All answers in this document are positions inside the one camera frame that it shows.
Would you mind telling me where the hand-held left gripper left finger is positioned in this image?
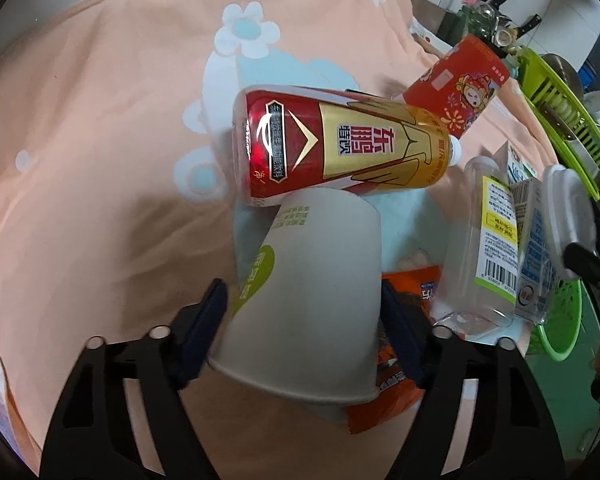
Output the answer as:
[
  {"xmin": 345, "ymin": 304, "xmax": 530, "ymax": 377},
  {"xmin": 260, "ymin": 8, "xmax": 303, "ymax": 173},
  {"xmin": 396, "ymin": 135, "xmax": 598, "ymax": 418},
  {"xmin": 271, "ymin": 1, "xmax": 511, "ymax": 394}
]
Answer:
[{"xmin": 39, "ymin": 277, "xmax": 229, "ymax": 480}]

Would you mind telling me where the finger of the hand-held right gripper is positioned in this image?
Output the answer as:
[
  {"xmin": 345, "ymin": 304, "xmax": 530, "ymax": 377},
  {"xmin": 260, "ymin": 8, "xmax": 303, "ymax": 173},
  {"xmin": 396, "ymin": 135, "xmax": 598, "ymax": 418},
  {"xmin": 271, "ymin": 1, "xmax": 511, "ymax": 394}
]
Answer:
[{"xmin": 564, "ymin": 242, "xmax": 600, "ymax": 292}]

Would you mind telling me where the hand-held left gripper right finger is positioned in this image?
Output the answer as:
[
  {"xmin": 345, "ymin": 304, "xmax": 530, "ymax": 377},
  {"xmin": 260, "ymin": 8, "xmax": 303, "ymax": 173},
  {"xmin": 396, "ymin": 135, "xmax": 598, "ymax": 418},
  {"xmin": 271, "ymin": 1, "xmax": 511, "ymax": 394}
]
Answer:
[{"xmin": 380, "ymin": 280, "xmax": 566, "ymax": 480}]

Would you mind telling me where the white plastic lid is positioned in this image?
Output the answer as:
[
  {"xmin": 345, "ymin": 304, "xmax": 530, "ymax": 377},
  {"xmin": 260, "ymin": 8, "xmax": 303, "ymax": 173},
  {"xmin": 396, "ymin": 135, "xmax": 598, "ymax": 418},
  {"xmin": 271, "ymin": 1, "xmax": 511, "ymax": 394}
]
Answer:
[{"xmin": 542, "ymin": 165, "xmax": 598, "ymax": 281}]

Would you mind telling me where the white and blue milk carton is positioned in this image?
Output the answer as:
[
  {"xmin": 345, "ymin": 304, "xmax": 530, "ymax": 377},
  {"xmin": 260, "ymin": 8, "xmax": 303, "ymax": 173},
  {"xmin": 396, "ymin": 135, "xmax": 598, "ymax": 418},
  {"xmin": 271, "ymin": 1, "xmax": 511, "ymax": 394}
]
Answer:
[{"xmin": 500, "ymin": 141, "xmax": 566, "ymax": 326}]

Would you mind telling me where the green plastic basket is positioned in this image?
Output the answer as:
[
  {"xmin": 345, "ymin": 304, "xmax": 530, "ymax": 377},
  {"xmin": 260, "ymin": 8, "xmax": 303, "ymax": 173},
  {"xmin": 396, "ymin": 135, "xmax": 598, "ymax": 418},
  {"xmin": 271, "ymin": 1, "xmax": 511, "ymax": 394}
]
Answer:
[{"xmin": 527, "ymin": 277, "xmax": 583, "ymax": 363}]

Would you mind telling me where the orange snack packet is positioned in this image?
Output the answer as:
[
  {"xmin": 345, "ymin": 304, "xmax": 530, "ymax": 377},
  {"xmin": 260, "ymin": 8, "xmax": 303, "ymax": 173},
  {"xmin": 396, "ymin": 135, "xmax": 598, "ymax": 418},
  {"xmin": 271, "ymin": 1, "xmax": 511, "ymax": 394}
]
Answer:
[{"xmin": 347, "ymin": 266, "xmax": 441, "ymax": 436}]

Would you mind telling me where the white paper cup green print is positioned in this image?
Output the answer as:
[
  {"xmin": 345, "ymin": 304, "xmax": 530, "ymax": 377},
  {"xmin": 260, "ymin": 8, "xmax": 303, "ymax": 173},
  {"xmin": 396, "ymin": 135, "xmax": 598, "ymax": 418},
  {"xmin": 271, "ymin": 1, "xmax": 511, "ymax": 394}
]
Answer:
[{"xmin": 207, "ymin": 187, "xmax": 385, "ymax": 406}]

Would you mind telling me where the clear plastic bottle yellow label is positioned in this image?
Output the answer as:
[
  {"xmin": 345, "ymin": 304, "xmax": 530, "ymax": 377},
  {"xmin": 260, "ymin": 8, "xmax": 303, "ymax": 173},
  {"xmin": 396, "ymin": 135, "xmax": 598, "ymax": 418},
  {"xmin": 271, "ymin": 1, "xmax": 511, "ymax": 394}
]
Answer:
[{"xmin": 429, "ymin": 156, "xmax": 523, "ymax": 338}]

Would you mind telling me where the red and gold drink bottle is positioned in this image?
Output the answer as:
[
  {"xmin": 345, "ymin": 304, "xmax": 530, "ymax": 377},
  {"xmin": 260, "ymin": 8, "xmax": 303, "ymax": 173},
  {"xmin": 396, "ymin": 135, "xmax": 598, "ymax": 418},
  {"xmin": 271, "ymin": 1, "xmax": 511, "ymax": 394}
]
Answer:
[{"xmin": 231, "ymin": 85, "xmax": 463, "ymax": 209}]

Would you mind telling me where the red cartoon paper cup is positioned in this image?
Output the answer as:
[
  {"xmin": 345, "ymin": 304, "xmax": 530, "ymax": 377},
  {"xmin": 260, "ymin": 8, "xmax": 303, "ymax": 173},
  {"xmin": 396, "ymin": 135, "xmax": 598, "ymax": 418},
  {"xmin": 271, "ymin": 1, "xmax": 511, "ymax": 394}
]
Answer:
[{"xmin": 402, "ymin": 35, "xmax": 512, "ymax": 141}]

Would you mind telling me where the green plastic dish rack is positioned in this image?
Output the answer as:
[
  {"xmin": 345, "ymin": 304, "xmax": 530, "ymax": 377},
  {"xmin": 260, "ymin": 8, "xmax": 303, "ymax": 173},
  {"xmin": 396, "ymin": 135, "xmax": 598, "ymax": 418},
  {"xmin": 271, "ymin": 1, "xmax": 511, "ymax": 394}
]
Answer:
[{"xmin": 517, "ymin": 46, "xmax": 600, "ymax": 198}]

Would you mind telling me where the metal bowl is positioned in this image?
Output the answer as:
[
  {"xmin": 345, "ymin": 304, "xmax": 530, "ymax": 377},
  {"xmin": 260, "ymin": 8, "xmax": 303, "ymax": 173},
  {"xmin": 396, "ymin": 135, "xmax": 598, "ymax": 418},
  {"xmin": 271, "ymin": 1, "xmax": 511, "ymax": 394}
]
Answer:
[{"xmin": 540, "ymin": 52, "xmax": 586, "ymax": 111}]

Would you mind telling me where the peach floral blanket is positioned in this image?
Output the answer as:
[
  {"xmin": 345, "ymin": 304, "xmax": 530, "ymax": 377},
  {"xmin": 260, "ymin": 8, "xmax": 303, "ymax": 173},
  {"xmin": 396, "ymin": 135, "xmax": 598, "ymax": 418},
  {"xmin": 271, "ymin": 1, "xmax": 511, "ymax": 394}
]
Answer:
[{"xmin": 0, "ymin": 0, "xmax": 571, "ymax": 480}]

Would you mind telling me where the dark green container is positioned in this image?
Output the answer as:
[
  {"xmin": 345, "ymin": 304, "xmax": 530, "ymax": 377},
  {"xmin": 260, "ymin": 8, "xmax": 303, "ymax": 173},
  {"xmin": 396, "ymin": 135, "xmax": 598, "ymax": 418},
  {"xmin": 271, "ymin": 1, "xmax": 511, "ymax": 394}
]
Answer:
[{"xmin": 437, "ymin": 7, "xmax": 473, "ymax": 46}]

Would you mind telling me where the wooden handled kitchen knife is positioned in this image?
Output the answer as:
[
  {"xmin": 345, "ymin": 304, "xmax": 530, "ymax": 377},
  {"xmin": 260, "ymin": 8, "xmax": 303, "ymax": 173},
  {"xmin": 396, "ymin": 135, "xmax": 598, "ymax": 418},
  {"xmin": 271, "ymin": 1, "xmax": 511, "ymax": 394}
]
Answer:
[{"xmin": 540, "ymin": 102, "xmax": 578, "ymax": 143}]

